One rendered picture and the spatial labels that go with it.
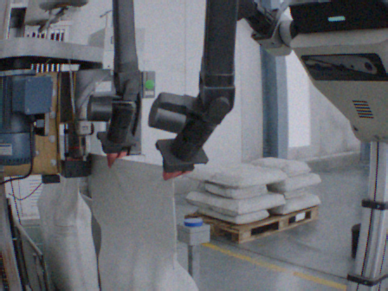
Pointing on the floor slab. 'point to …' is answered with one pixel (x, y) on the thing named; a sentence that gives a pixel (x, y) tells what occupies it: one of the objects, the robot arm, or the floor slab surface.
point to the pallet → (242, 234)
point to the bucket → (355, 238)
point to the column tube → (6, 198)
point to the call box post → (194, 262)
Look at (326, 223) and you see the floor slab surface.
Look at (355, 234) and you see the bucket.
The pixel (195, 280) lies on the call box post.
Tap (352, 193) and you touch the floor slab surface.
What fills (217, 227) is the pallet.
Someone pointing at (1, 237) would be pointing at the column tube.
